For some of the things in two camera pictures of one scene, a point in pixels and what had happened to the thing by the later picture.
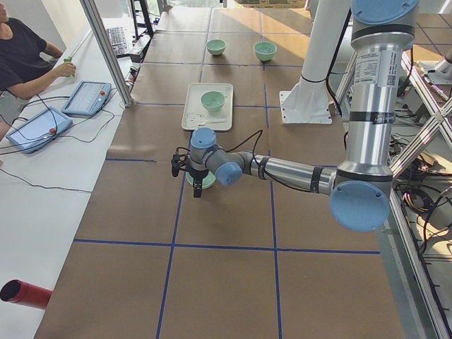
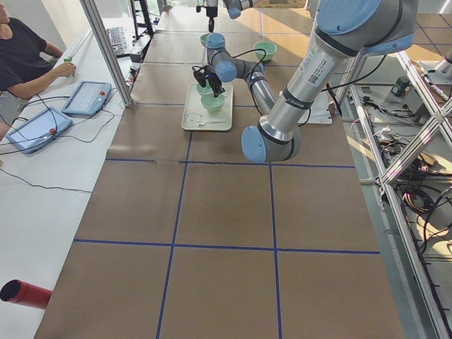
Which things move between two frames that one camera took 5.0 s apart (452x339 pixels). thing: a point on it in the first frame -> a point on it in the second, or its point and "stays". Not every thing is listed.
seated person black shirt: [26, 63] stays
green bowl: [207, 181] -> [206, 90]
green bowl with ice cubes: [265, 51] stays
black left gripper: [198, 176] -> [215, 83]
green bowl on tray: [212, 100] stays
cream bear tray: [195, 115] stays
